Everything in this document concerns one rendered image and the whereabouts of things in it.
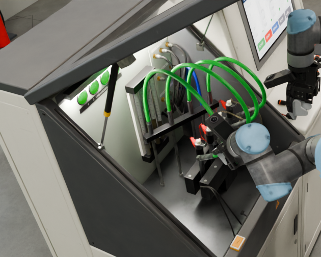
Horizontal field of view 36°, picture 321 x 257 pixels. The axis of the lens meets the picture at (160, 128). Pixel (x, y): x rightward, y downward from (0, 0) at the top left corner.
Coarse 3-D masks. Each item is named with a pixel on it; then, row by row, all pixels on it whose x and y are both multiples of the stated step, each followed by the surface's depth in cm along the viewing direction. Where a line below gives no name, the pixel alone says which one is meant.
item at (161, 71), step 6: (150, 72) 157; (156, 72) 154; (162, 72) 151; (168, 72) 149; (174, 78) 148; (180, 78) 147; (144, 84) 164; (186, 84) 145; (144, 90) 166; (192, 90) 144; (144, 96) 168; (198, 96) 144; (144, 102) 171; (204, 102) 143; (144, 108) 173; (210, 108) 144; (210, 114) 143; (150, 120) 177; (216, 156) 153
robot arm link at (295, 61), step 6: (288, 54) 139; (312, 54) 138; (288, 60) 140; (294, 60) 138; (300, 60) 138; (306, 60) 138; (312, 60) 139; (294, 66) 140; (300, 66) 139; (306, 66) 139
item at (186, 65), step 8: (184, 64) 161; (192, 64) 160; (208, 72) 158; (168, 80) 170; (224, 80) 157; (168, 88) 172; (232, 88) 157; (168, 96) 175; (168, 104) 177; (240, 104) 158; (168, 112) 179; (248, 112) 159; (248, 120) 161
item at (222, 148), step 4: (220, 144) 137; (224, 144) 137; (220, 148) 137; (224, 148) 137; (220, 152) 139; (224, 152) 136; (228, 152) 136; (228, 156) 136; (232, 156) 131; (228, 160) 137; (232, 160) 136; (236, 160) 136; (240, 160) 133; (228, 164) 140; (232, 164) 136; (236, 164) 136; (240, 164) 135; (244, 164) 132; (236, 168) 136
